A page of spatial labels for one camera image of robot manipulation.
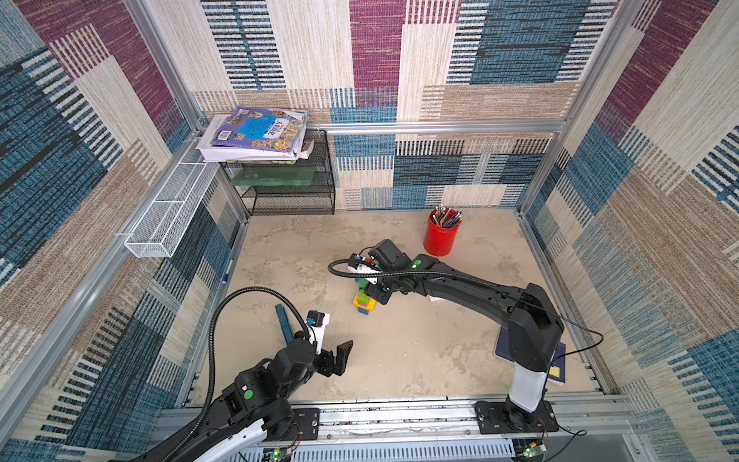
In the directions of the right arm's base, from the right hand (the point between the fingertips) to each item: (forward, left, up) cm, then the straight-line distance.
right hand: (377, 286), depth 86 cm
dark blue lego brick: (-3, +5, -9) cm, 11 cm away
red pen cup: (+25, -23, -10) cm, 36 cm away
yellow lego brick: (-3, +2, -6) cm, 7 cm away
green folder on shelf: (+31, +33, +17) cm, 48 cm away
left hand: (-16, +10, +2) cm, 19 cm away
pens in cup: (+26, -24, +1) cm, 36 cm away
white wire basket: (+5, +53, +23) cm, 58 cm away
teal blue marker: (-11, +27, -7) cm, 29 cm away
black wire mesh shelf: (+45, +29, +1) cm, 53 cm away
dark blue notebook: (-21, -49, -10) cm, 55 cm away
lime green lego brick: (-3, +4, -1) cm, 5 cm away
